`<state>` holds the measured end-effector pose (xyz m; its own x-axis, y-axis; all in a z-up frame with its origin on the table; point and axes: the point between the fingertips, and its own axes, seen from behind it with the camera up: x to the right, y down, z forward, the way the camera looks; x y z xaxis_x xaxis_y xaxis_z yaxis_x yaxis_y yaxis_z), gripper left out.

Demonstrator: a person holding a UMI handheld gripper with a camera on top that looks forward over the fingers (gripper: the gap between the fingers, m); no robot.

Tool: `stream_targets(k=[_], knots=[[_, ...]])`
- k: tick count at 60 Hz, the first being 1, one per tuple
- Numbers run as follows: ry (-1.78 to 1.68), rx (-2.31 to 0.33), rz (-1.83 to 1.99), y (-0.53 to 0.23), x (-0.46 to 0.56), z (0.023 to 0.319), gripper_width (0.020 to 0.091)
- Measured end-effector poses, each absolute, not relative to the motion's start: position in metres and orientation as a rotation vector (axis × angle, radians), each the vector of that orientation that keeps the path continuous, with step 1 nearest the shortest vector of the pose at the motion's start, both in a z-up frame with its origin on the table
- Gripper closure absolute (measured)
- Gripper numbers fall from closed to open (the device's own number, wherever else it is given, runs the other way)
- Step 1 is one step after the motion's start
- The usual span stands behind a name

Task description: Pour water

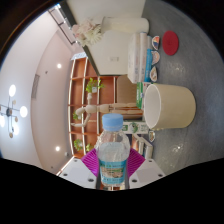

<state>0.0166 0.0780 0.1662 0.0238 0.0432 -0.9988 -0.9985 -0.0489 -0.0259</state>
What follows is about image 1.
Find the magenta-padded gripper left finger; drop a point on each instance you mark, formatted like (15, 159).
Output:
(76, 171)

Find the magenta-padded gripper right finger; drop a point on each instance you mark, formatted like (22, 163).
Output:
(148, 171)

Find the clear blue-capped water bottle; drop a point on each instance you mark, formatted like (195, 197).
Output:
(113, 153)

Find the recessed ceiling downlight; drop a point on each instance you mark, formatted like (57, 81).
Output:
(59, 65)
(57, 148)

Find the small decorative shell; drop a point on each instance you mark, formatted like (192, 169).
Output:
(154, 73)
(155, 42)
(155, 57)
(151, 136)

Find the tall green white carton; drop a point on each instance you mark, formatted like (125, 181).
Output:
(135, 127)

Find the cream ceramic mug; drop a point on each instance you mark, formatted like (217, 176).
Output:
(173, 106)

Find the flat green white box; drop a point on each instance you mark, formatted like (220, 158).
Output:
(141, 95)

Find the tan upholstered chair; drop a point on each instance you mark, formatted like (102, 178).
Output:
(126, 88)

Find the branched ceiling lamp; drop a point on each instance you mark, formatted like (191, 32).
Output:
(10, 111)

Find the ceiling air vent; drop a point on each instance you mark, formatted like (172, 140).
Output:
(35, 86)

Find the wooden shelf unit with books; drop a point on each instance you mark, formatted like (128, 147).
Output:
(78, 68)

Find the white partition with dark top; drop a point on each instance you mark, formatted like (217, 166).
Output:
(110, 46)

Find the flat round red coaster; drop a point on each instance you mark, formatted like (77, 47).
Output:
(170, 42)

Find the pink and white flower bouquet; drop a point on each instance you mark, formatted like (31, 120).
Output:
(88, 33)

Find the white ceramic vase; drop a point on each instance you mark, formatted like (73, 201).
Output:
(126, 25)

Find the white wall socket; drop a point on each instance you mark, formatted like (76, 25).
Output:
(114, 59)

